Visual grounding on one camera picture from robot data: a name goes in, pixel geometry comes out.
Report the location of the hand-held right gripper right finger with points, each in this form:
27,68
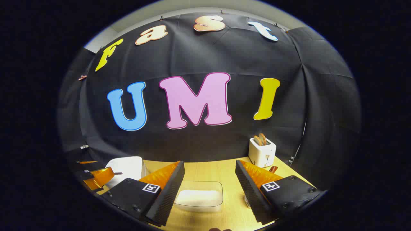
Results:
249,192

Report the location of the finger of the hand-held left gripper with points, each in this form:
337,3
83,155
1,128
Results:
99,178
86,162

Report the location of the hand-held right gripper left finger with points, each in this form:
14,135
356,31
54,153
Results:
170,195

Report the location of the clear chopstick holder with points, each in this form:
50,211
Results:
246,202

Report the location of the white rice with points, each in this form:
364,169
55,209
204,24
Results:
199,197

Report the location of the white rice cooker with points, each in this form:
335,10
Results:
126,166

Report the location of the clear plastic box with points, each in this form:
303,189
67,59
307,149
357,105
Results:
199,186

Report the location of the white toaster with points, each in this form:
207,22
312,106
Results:
261,155

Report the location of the brown toast slice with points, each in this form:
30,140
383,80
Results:
263,138
257,140

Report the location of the copper metal clip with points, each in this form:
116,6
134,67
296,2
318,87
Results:
82,77

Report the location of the black backdrop cloth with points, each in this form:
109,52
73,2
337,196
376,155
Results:
224,54

